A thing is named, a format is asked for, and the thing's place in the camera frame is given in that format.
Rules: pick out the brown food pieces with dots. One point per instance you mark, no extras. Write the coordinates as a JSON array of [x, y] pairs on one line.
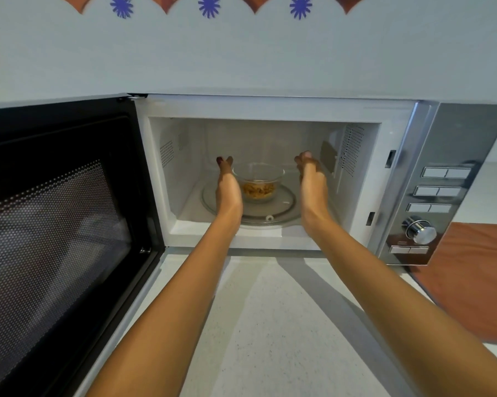
[[260, 190]]

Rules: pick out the black microwave door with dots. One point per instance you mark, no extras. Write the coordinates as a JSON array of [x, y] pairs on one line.
[[58, 210]]

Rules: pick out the silver microwave button pair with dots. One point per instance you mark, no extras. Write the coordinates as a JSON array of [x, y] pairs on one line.
[[409, 249], [436, 191], [428, 208], [445, 173]]

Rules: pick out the person's right hand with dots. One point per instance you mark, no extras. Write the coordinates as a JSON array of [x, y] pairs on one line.
[[313, 190]]

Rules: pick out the person's left hand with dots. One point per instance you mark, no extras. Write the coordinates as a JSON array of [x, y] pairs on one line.
[[228, 194]]

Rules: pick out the silver white microwave oven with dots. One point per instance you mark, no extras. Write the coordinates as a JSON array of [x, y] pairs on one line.
[[273, 107]]

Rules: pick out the orange pointed wall decal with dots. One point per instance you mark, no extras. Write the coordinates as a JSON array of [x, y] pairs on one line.
[[255, 1], [347, 1]]

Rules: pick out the person's right forearm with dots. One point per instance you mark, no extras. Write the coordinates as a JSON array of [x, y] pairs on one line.
[[393, 310]]

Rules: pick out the person's left fingers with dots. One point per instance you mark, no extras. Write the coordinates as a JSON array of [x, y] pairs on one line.
[[225, 167]]

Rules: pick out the glass microwave turntable plate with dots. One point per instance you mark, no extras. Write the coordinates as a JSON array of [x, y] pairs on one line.
[[279, 206]]

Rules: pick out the chrome microwave knob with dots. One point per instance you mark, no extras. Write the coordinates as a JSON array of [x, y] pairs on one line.
[[420, 231]]

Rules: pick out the person's right fingers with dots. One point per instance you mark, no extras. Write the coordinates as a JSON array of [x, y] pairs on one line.
[[304, 161]]

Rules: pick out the clear glass bowl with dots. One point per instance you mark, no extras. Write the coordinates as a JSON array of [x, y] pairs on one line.
[[267, 172]]

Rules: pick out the person's left forearm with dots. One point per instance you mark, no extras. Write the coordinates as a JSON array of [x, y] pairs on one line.
[[178, 310]]

